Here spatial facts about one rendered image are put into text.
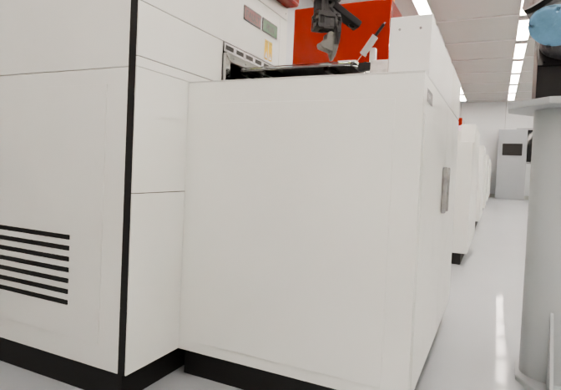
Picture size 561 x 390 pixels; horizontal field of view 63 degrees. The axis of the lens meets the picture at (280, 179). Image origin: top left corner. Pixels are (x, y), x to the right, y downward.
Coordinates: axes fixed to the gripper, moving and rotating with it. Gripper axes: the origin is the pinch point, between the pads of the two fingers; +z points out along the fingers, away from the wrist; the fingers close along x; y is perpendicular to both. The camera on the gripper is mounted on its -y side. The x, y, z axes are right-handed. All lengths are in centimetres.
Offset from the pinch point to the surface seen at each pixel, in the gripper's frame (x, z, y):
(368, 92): 49, 20, 11
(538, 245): 39, 57, -51
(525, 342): 36, 86, -51
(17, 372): 5, 97, 91
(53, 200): 13, 49, 82
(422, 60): 52, 12, -1
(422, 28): 51, 5, -1
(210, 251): 22, 61, 42
